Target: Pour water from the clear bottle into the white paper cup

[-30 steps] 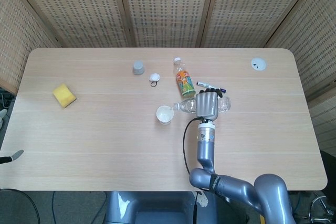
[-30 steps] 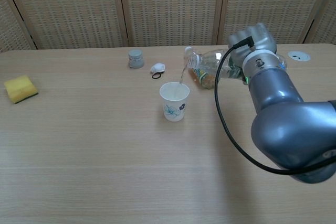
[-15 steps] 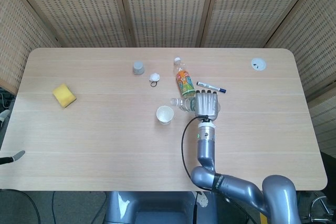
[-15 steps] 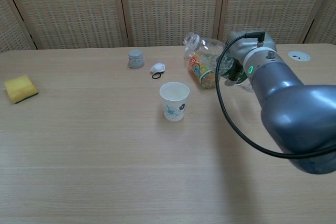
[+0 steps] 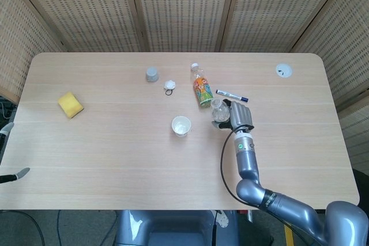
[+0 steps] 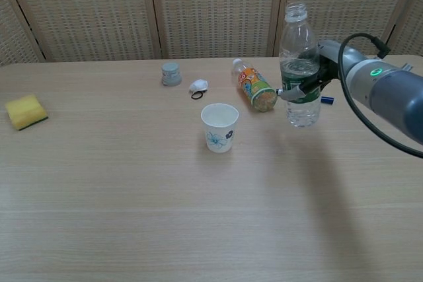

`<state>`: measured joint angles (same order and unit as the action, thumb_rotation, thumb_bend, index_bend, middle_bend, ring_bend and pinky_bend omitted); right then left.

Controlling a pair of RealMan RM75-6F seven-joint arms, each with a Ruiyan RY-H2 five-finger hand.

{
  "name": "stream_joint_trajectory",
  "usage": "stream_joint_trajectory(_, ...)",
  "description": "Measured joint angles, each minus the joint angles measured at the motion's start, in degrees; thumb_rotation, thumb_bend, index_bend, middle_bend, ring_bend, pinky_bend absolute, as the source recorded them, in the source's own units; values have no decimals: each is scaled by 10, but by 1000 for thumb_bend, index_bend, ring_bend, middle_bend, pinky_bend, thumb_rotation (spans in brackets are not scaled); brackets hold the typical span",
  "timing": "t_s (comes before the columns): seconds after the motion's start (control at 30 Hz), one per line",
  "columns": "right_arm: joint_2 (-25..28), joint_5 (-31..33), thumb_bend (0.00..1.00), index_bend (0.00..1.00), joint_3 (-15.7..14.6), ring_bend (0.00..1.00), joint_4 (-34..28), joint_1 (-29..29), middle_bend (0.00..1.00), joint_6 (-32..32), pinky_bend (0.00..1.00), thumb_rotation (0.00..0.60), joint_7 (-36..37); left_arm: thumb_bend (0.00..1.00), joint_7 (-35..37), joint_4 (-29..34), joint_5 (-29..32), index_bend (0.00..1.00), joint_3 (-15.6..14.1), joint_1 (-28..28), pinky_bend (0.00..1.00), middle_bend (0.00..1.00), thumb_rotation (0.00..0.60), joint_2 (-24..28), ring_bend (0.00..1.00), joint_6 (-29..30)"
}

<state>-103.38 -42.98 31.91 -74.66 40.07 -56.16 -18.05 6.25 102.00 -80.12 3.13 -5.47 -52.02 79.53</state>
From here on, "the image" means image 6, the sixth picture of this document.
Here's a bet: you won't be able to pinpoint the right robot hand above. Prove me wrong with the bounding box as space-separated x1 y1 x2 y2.
276 40 343 103

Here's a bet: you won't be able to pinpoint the transparent plastic water bottle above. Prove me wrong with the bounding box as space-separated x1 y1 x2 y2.
279 2 322 128

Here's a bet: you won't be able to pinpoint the orange label drink bottle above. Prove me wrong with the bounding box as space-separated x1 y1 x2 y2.
232 58 278 112

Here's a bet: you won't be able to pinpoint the white flower print paper cup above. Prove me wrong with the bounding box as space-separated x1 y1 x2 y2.
200 103 239 154

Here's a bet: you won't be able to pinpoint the small grey upturned cup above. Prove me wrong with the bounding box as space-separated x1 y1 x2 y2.
161 63 184 87

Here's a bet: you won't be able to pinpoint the woven folding screen panel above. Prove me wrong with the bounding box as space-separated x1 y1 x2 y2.
385 0 423 57
269 0 422 57
0 0 165 63
0 0 46 67
147 0 285 60

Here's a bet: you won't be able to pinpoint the yellow sponge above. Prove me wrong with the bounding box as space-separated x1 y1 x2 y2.
5 94 49 131

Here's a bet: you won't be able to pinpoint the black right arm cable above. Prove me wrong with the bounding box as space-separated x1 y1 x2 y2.
340 33 423 159

